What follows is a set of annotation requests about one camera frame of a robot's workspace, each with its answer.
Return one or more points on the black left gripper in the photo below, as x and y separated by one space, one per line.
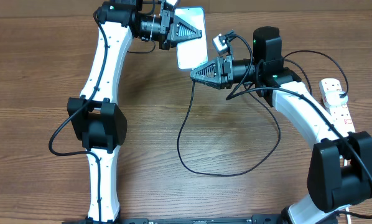
175 24

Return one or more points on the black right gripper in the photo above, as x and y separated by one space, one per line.
218 65

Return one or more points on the blue Galaxy smartphone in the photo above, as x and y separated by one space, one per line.
191 36

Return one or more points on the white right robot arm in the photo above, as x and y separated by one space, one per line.
340 171

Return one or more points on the white charger plug adapter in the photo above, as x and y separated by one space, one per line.
335 98

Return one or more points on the white power strip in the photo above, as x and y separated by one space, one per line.
340 114

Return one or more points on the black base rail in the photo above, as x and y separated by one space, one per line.
198 220

